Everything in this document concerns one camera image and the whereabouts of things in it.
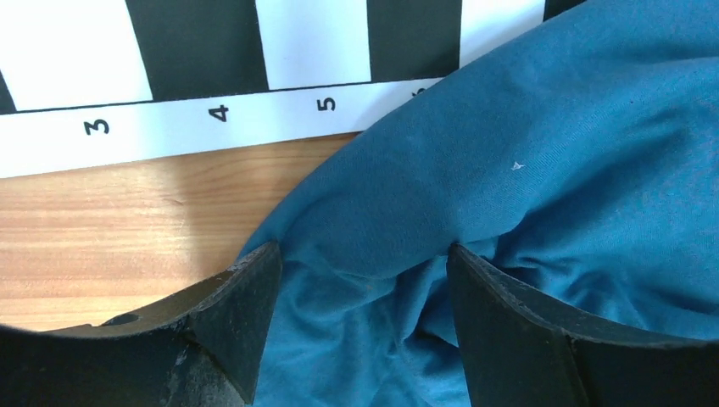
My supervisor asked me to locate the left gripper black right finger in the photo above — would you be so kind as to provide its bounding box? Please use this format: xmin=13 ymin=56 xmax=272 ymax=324
xmin=447 ymin=244 xmax=718 ymax=407

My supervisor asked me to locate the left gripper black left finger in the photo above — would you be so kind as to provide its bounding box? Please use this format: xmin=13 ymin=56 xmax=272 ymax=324
xmin=1 ymin=242 xmax=282 ymax=406

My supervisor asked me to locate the blue shirt garment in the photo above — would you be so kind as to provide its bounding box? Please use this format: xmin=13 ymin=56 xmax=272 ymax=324
xmin=246 ymin=1 xmax=718 ymax=406

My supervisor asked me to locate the black white checkerboard sheet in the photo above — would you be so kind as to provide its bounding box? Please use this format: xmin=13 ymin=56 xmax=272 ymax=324
xmin=1 ymin=0 xmax=571 ymax=178

